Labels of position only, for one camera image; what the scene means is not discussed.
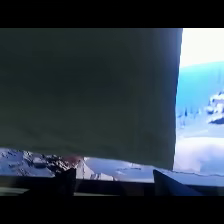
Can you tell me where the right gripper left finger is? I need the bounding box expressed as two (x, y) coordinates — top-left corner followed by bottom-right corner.
(54, 167), (78, 197)

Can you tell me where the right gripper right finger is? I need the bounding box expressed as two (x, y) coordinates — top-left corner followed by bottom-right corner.
(152, 169), (204, 197)

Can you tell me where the dark green garment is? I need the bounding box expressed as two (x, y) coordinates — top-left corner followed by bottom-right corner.
(0, 27), (184, 171)

